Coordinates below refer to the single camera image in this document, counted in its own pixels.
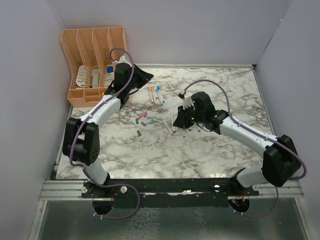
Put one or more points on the white device in organizer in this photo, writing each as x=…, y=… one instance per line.
x=95, y=77

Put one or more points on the white remote in organizer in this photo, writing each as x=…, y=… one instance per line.
x=81, y=77

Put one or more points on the white blue box in organizer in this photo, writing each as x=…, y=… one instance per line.
x=109, y=75

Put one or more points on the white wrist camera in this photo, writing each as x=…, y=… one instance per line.
x=186, y=96
x=123, y=59

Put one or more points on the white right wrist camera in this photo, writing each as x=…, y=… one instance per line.
x=186, y=96

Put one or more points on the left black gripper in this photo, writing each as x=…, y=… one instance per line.
x=145, y=77

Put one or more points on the light blue capped white marker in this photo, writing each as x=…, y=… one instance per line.
x=159, y=97

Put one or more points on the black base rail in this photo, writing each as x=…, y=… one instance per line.
x=166, y=192

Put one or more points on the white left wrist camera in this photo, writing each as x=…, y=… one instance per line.
x=123, y=59

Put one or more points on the yellow capped white marker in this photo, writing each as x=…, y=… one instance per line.
x=154, y=96

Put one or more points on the peach plastic desk organizer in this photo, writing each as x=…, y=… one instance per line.
x=89, y=53

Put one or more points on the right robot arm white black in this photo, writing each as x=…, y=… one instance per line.
x=279, y=155

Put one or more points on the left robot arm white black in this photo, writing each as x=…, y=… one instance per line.
x=81, y=143

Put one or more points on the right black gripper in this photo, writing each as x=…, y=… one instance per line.
x=181, y=120

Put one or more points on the dark green capped white marker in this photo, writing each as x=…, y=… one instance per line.
x=172, y=123

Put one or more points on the pink capped white marker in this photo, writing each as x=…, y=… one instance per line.
x=166, y=125

